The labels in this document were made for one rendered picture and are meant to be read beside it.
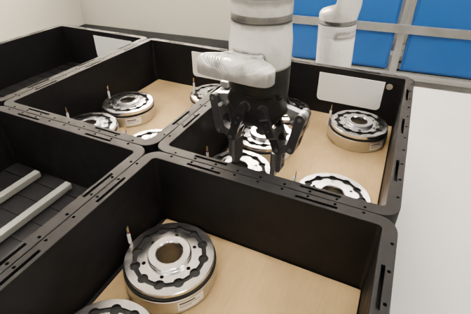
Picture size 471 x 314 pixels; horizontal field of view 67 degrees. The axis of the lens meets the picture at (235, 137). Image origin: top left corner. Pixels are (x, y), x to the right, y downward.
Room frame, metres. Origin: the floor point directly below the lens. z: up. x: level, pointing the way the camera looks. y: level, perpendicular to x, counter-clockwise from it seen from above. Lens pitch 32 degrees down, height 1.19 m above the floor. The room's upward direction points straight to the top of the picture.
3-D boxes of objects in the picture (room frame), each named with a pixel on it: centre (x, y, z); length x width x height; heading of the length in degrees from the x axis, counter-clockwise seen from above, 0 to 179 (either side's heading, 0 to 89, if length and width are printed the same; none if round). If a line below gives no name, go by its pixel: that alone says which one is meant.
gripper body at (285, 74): (0.41, -0.03, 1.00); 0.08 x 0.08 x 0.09
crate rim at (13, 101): (0.63, 0.16, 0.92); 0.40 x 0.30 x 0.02; 155
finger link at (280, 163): (0.39, -0.07, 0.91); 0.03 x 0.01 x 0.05; 60
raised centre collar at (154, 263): (0.27, 0.07, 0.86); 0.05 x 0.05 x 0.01
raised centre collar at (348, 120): (0.57, -0.23, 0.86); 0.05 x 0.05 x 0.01
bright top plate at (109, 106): (0.65, 0.22, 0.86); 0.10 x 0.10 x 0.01
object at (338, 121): (0.57, -0.23, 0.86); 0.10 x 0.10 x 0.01
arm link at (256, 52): (0.40, -0.02, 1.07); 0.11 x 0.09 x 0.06; 150
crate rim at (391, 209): (0.50, -0.11, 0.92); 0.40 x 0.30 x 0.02; 155
